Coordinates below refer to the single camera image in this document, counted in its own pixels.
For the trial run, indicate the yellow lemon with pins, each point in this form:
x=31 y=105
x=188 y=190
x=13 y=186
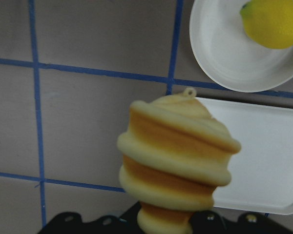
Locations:
x=269 y=22

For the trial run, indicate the cream plate under lemon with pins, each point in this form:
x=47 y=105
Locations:
x=228 y=56

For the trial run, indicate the white rectangular tray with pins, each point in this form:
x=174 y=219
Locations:
x=262 y=172

